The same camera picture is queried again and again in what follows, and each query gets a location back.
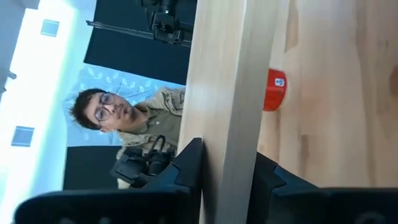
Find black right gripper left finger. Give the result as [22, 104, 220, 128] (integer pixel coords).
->
[14, 137, 205, 224]

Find person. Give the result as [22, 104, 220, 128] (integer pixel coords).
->
[63, 86, 187, 189]

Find black backdrop panel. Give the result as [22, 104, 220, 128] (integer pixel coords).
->
[63, 145, 125, 190]
[83, 0, 197, 85]

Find person's glasses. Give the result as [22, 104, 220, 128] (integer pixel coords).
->
[94, 92, 116, 123]

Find red Coca-Cola Zero can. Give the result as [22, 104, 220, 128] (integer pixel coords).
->
[262, 68, 289, 112]

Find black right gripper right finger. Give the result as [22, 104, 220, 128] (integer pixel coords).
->
[247, 151, 398, 224]

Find wooden shelf with black legs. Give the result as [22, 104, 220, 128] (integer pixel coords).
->
[176, 0, 280, 224]

